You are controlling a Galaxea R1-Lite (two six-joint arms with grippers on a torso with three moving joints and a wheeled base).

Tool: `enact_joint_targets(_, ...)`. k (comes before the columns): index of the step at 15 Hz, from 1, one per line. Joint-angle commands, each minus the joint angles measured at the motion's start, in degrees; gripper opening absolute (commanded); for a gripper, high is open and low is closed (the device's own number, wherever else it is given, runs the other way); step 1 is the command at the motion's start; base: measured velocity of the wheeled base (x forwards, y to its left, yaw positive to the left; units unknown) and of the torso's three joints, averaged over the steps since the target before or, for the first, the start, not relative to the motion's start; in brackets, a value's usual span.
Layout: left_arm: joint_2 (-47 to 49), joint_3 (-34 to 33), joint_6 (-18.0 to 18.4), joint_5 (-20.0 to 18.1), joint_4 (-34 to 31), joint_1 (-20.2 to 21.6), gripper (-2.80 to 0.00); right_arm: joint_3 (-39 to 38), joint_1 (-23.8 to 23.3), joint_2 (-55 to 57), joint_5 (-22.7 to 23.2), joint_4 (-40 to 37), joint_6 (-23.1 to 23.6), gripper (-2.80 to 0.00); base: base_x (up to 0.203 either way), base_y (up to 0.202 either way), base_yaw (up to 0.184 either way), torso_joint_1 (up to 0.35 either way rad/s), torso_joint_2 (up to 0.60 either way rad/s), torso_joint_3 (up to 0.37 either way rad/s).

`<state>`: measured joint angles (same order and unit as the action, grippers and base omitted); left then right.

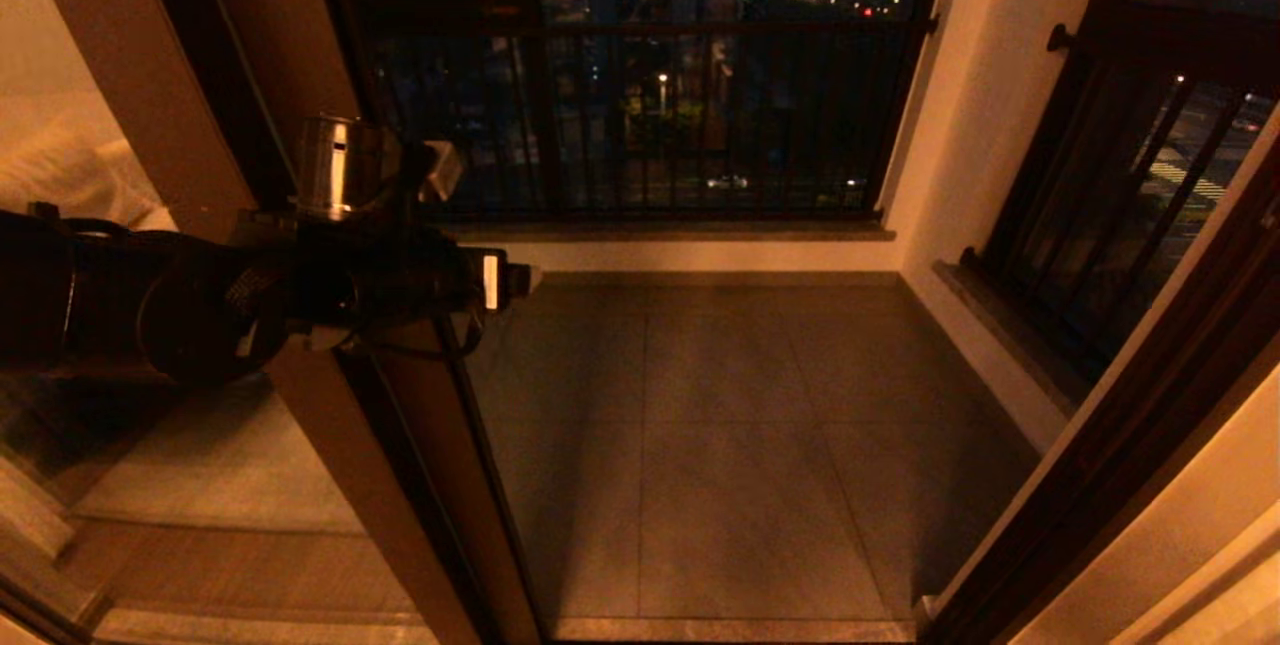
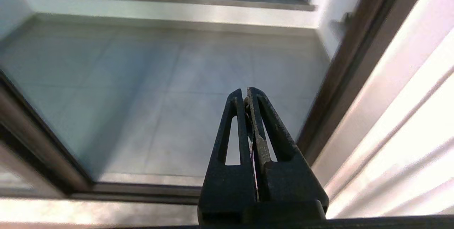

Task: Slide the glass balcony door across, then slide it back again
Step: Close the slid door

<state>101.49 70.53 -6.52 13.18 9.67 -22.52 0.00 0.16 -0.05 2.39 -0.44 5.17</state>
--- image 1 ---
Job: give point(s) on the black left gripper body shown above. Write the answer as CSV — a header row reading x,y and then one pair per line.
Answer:
x,y
475,280

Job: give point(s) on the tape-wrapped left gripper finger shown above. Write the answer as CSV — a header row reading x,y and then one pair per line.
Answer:
x,y
524,281

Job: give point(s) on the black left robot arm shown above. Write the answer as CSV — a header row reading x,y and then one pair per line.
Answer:
x,y
100,295

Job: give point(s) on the dark brown door jamb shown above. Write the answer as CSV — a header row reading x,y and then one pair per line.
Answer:
x,y
1200,355

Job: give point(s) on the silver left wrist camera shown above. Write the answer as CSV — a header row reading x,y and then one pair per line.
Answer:
x,y
440,170

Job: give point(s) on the fixed glass door brown frame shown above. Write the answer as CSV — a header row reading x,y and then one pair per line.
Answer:
x,y
130,75

